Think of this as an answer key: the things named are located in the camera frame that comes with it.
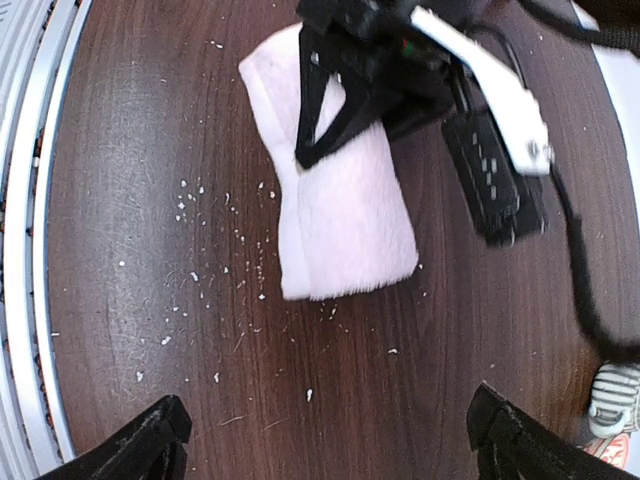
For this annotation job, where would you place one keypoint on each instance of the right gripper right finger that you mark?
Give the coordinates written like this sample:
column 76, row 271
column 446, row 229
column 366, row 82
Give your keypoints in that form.
column 510, row 444

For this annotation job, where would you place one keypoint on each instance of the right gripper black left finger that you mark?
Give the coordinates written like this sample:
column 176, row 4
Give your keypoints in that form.
column 150, row 446

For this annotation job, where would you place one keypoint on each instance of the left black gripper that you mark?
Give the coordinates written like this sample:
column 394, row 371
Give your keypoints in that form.
column 361, row 63

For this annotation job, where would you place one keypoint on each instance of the pink towel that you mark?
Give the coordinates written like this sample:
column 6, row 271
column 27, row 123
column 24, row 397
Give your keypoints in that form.
column 344, row 227

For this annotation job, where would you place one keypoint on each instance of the striped grey mug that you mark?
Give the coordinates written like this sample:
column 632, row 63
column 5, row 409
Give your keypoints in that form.
column 614, row 401

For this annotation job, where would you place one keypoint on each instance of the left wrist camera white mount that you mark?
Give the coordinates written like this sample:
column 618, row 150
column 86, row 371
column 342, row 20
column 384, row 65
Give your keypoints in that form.
column 498, row 140

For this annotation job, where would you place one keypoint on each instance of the front aluminium rail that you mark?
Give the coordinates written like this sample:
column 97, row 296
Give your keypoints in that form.
column 39, row 40

